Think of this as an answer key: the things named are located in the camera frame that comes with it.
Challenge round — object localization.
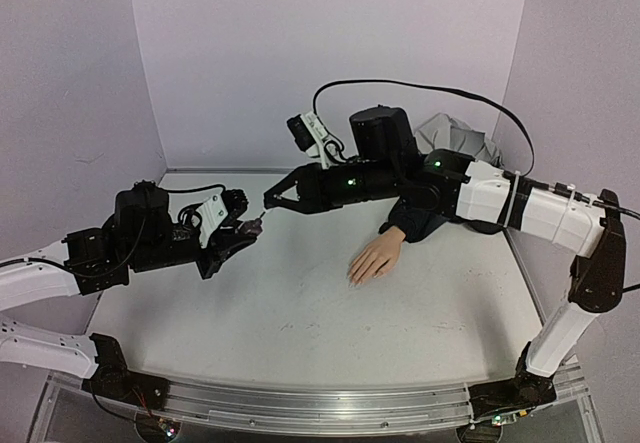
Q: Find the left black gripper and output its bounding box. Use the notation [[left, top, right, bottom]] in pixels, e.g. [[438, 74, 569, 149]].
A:
[[131, 219, 258, 281]]

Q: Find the nail polish bottle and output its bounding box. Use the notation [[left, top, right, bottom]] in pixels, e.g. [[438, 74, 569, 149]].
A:
[[238, 218, 263, 237]]

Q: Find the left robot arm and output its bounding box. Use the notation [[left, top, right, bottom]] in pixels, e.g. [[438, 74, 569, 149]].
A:
[[1, 181, 262, 400]]

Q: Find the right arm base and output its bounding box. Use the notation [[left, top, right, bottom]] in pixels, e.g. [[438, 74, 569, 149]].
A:
[[469, 342, 557, 423]]

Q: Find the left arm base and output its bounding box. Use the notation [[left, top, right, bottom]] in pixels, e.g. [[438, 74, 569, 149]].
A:
[[81, 333, 169, 423]]

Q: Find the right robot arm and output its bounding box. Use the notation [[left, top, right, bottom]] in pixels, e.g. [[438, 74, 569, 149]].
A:
[[263, 106, 626, 377]]

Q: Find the mannequin hand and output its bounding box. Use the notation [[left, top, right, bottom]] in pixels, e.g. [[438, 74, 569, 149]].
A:
[[348, 226, 406, 286]]

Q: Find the dark sleeve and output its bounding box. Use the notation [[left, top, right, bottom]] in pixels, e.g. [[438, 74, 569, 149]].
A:
[[378, 198, 503, 243]]

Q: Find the grey crumpled cloth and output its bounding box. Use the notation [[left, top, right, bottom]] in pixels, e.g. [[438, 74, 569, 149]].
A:
[[413, 113, 502, 167]]

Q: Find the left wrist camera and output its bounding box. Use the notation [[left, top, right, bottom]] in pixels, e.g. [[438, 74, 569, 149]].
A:
[[178, 195, 228, 249]]

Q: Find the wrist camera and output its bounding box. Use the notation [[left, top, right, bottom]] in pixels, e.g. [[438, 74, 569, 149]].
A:
[[178, 195, 228, 249], [286, 111, 345, 169]]

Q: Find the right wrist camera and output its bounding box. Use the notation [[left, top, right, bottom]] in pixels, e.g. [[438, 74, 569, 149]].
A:
[[286, 111, 345, 169]]

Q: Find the aluminium front rail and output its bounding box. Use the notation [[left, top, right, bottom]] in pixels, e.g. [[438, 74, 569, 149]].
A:
[[152, 379, 473, 437]]

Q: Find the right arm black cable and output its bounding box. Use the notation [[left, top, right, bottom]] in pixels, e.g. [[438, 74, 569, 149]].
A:
[[311, 80, 537, 179]]

